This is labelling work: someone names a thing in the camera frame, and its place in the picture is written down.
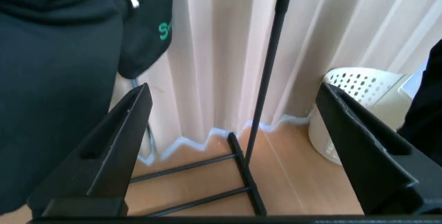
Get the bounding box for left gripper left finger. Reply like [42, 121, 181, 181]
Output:
[26, 82, 153, 218]

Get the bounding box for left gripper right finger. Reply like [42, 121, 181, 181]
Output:
[315, 81, 442, 216]

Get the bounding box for black shorts with white cord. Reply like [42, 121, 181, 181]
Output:
[0, 0, 174, 215]

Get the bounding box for white laundry basket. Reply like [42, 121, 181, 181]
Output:
[308, 66, 415, 166]

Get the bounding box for black clothes rack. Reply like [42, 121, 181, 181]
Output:
[129, 0, 298, 218]

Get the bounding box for beige curtain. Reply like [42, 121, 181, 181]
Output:
[108, 0, 442, 162]

